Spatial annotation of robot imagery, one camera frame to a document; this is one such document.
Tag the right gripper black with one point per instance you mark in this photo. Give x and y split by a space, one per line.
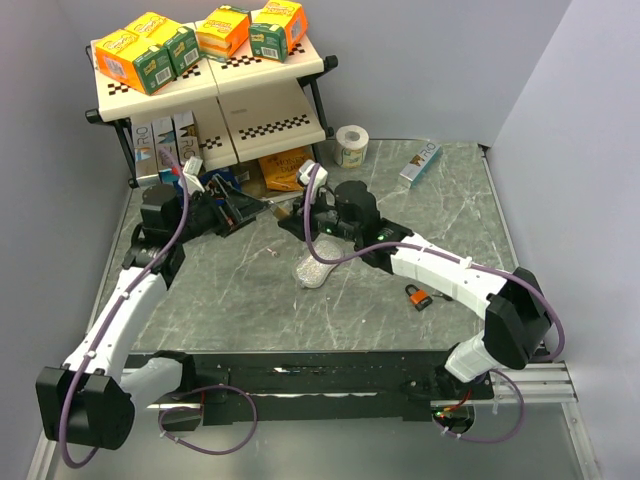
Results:
295 222

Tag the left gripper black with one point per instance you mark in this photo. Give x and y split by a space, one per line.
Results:
237 209

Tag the orange black padlock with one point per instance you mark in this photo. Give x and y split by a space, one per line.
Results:
418 297

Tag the small brass padlock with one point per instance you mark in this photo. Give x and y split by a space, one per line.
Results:
277 211

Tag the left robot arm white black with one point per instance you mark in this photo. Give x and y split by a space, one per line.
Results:
88 400

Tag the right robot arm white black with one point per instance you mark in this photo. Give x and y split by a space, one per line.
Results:
511 305

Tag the brown chip bag middle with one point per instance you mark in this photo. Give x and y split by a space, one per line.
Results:
250 178

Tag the silver glitter sponge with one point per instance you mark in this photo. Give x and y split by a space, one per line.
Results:
312 274

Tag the yellow honey dijon chip bag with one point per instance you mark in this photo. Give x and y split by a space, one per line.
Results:
279 170

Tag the dark RO box right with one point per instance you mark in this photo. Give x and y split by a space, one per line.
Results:
187 136

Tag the toilet paper roll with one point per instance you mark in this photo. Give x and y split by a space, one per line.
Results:
351 146

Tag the white two-tier shelf rack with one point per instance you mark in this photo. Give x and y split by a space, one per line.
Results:
245 108

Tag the silver RO box left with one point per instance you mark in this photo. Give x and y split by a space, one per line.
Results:
146 168

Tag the blue RO box middle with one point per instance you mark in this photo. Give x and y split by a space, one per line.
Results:
166 148

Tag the teal RO box on table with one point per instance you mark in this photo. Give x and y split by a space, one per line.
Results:
419 163

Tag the yellow green sponge box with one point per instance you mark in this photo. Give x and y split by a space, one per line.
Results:
179 40

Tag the orange sponge box open window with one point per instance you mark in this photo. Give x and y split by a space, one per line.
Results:
223 31

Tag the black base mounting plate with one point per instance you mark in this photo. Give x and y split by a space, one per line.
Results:
323 385

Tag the orange green sponge box right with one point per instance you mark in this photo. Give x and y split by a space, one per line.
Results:
277 28

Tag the orange sponge box front left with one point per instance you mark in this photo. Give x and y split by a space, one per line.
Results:
134 61

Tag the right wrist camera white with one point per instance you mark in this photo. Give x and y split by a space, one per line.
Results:
312 175

